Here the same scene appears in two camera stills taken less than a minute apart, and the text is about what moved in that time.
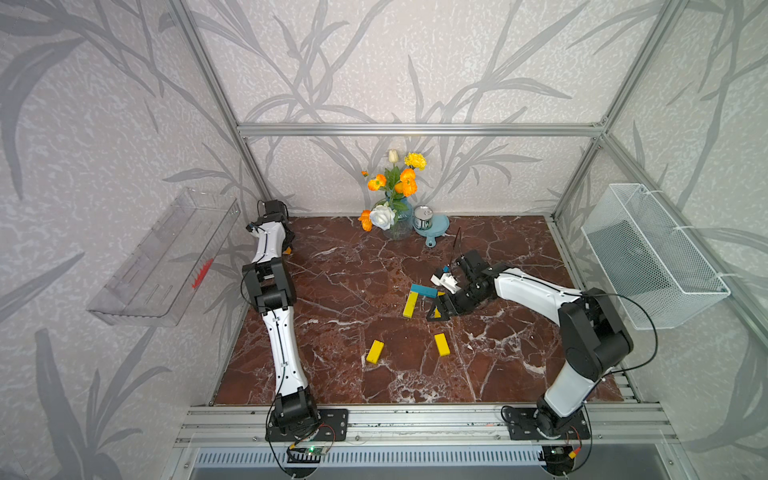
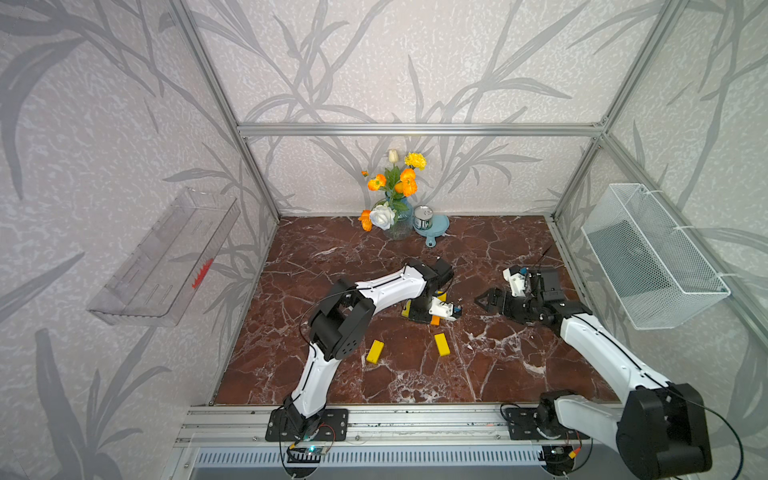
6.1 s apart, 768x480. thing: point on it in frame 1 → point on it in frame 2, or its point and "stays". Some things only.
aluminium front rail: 245,425 stays
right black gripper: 442,307 → 495,293
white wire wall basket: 655,273 stays
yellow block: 375,351 stays
